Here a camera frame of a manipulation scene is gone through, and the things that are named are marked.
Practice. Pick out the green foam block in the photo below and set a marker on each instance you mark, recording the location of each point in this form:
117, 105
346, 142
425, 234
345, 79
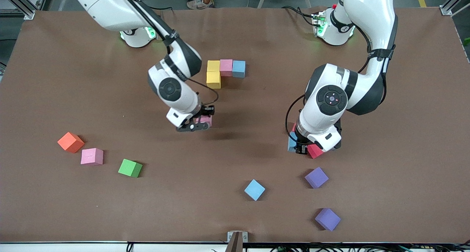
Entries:
129, 167

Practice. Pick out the purple foam block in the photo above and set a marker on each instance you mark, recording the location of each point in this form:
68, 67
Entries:
327, 219
316, 177

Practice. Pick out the small green object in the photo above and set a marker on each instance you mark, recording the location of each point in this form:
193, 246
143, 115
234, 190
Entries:
467, 42

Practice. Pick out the pink foam block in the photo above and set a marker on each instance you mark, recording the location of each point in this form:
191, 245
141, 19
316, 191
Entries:
205, 120
226, 67
91, 156

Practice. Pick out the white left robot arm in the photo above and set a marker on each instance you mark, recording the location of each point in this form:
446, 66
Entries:
371, 9

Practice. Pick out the orange foam block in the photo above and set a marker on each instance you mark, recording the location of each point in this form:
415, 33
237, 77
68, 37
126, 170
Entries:
70, 141

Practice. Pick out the aluminium frame post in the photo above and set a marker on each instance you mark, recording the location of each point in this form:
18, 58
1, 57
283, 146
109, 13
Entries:
22, 7
449, 7

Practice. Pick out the white sneaker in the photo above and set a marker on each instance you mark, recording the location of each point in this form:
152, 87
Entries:
200, 3

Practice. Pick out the blue foam block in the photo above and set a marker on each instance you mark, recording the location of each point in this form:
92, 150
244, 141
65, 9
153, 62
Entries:
254, 189
238, 69
292, 143

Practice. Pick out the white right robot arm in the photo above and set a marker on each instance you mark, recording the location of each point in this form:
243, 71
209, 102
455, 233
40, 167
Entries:
110, 9

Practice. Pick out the yellow foam block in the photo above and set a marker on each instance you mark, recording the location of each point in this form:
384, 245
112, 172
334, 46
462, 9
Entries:
213, 80
213, 65

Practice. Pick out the red foam block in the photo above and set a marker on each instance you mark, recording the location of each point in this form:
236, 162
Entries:
293, 128
315, 152

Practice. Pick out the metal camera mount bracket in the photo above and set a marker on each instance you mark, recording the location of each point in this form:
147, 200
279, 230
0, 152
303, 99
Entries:
237, 239

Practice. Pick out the brown table cover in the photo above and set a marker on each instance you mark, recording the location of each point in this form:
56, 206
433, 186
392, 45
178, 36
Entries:
55, 97

